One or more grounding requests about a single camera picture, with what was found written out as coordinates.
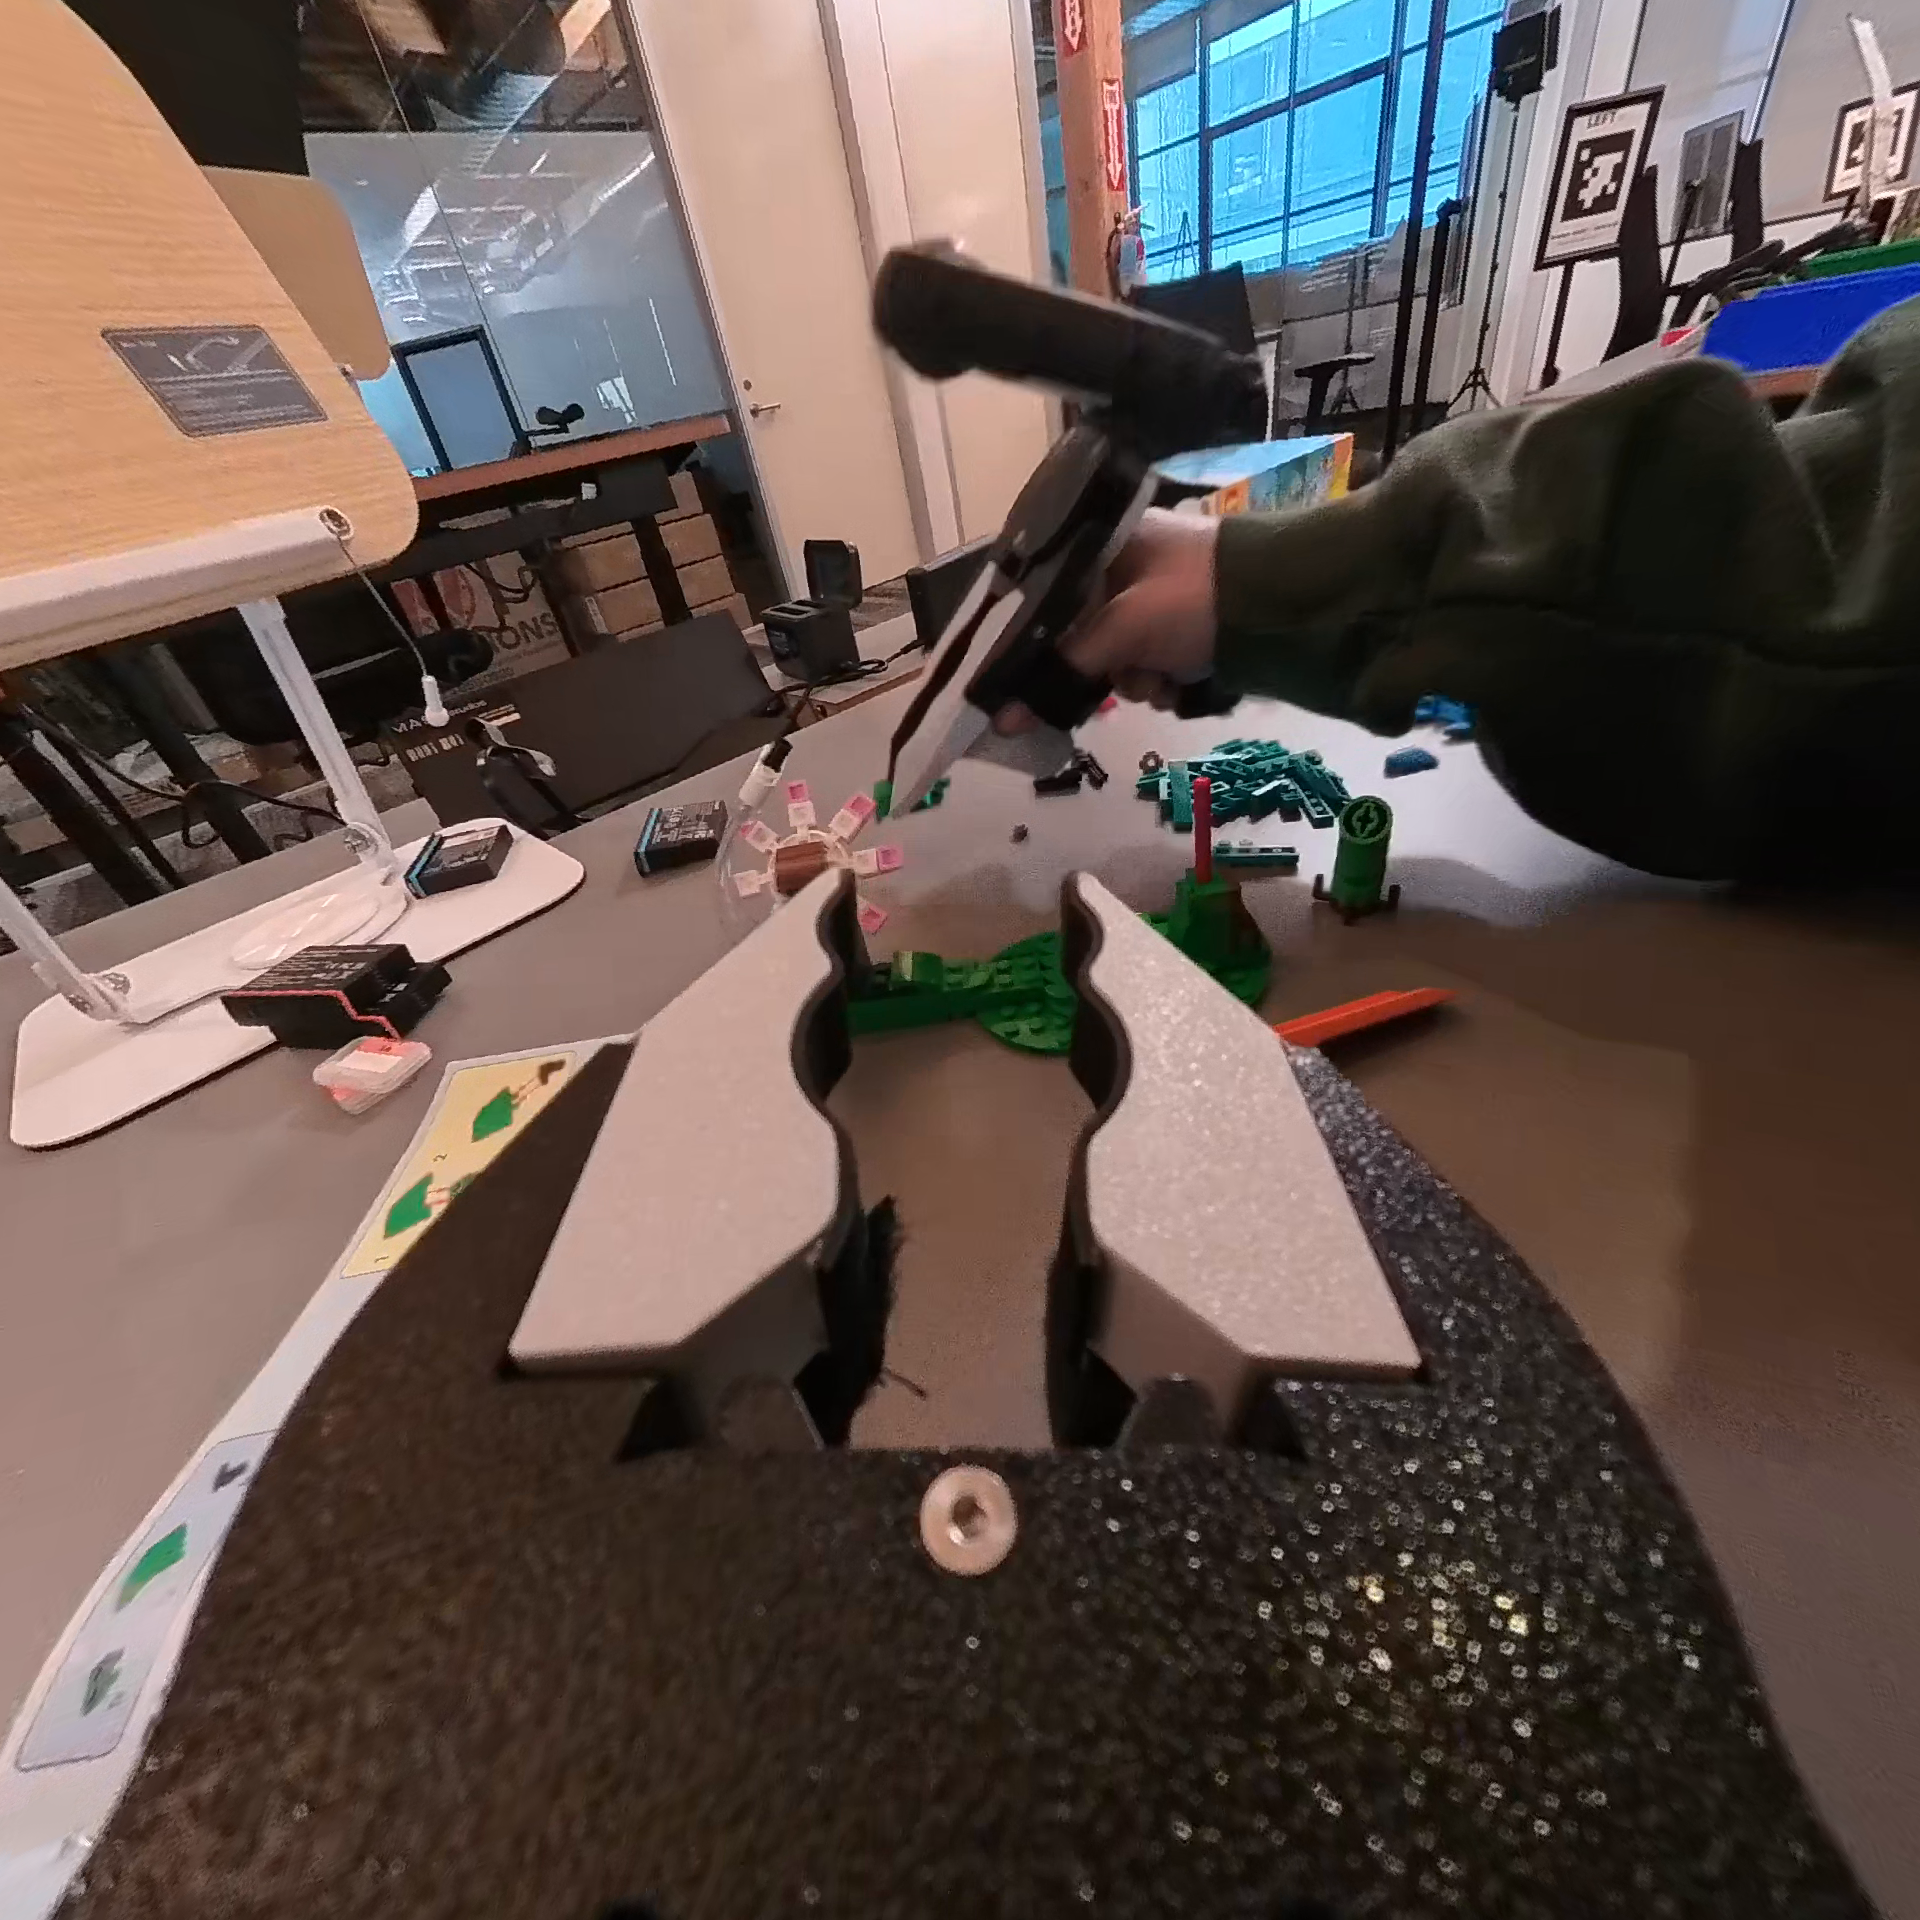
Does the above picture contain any black flat mat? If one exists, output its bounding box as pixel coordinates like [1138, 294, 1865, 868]
[393, 608, 785, 835]

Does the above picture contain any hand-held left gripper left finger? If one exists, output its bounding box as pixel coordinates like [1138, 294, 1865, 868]
[508, 867, 904, 1448]

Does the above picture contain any pink white small case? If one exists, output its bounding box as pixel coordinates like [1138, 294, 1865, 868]
[312, 1036, 414, 1115]

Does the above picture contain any wooden background desk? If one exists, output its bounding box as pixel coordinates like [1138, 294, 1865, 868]
[393, 412, 736, 600]

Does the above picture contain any stack of cardboard boxes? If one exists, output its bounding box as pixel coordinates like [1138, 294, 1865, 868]
[545, 478, 755, 649]

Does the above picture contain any black battery charger case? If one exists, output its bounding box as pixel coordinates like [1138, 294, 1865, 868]
[758, 540, 866, 681]

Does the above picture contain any orange brick separator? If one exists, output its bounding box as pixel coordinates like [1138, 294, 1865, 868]
[1272, 985, 1457, 1048]

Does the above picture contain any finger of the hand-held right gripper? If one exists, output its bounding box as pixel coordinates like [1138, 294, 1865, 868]
[894, 689, 1004, 821]
[886, 526, 1057, 782]

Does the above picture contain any black office chair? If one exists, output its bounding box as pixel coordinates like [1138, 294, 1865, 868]
[1286, 351, 1379, 441]

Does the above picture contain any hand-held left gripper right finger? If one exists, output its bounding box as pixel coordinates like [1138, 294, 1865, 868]
[1045, 872, 1425, 1448]

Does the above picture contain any pile of teal lego bricks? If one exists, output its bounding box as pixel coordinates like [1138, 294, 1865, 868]
[1132, 736, 1355, 835]

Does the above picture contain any black camera battery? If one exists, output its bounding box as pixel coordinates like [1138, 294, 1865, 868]
[402, 823, 516, 900]
[219, 942, 456, 1052]
[633, 800, 731, 879]

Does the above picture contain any lego instruction booklet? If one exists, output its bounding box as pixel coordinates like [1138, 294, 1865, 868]
[0, 1046, 605, 1824]

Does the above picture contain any white lamp pull cord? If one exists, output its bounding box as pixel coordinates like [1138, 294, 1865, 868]
[318, 508, 453, 729]

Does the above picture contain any person's right forearm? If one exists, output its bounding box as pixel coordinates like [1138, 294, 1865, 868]
[1206, 296, 1920, 888]

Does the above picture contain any printed tag sign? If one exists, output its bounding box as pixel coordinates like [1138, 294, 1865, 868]
[1529, 85, 1669, 275]
[1824, 94, 1920, 206]

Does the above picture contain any wooden desk lamp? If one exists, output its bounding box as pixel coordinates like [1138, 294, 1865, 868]
[0, 0, 590, 1153]

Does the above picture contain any lego set box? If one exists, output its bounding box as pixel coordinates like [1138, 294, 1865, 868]
[1153, 432, 1355, 521]

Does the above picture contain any blue storage bin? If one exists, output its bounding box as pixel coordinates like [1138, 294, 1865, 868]
[1698, 268, 1920, 375]

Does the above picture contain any person's right hand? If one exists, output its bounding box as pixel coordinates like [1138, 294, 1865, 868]
[1073, 508, 1241, 715]

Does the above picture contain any pink lego flower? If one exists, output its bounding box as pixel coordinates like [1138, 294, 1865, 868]
[717, 739, 913, 937]

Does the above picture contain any green lego cylinder piece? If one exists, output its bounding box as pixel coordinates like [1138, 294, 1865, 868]
[1310, 792, 1409, 912]

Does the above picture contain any green lego plant model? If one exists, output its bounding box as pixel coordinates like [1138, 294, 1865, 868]
[843, 774, 1281, 1061]

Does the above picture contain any black tripod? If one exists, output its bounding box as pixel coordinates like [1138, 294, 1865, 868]
[1442, 88, 1507, 417]

